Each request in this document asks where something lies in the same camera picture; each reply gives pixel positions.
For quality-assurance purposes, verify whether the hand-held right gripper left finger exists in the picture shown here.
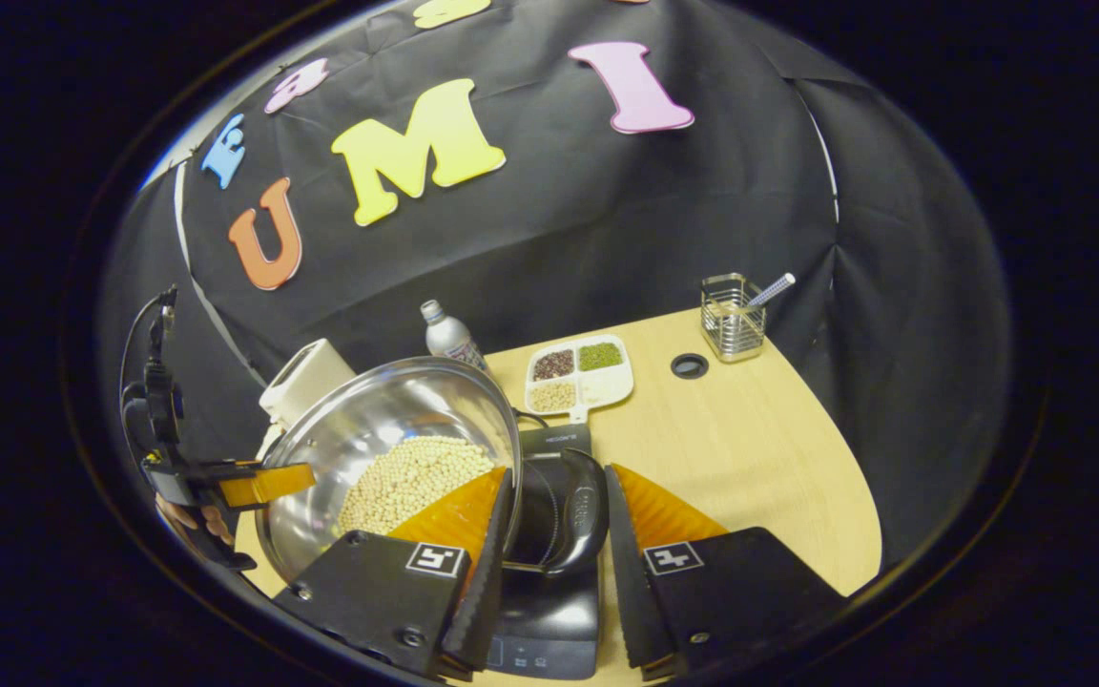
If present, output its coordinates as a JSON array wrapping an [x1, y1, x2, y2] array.
[[273, 466, 516, 681]]

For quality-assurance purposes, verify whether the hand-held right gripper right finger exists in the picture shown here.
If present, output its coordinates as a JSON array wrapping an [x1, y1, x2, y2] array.
[[603, 463, 847, 681]]

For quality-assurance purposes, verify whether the stainless steel pot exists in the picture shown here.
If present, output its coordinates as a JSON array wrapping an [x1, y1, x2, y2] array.
[[255, 356, 611, 584]]

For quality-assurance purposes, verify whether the black induction cooktop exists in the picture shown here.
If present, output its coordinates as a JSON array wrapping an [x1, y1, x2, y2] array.
[[485, 425, 602, 681]]

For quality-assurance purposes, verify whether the white toaster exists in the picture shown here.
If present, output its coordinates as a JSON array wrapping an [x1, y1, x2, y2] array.
[[259, 338, 358, 432]]

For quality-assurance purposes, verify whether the pile of soybeans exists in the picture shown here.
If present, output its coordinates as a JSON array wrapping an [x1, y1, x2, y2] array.
[[337, 435, 496, 536]]

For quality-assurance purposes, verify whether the silver bottle with label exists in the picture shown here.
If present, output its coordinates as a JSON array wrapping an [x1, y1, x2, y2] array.
[[419, 299, 492, 376]]

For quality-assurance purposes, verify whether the white divided tray with beans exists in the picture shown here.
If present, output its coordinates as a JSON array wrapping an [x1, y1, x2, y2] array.
[[523, 333, 635, 427]]

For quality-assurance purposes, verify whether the black backdrop cloth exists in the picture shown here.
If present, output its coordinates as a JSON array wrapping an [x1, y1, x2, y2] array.
[[99, 0, 1010, 564]]

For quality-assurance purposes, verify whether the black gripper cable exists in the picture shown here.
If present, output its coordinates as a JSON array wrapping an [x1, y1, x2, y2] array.
[[119, 285, 179, 421]]

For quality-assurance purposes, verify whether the metal wire holder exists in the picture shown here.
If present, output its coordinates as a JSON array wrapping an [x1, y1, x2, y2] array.
[[699, 273, 768, 364]]

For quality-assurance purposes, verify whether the silver utensil handle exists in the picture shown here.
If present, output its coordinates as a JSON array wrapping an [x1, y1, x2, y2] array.
[[745, 272, 798, 309]]

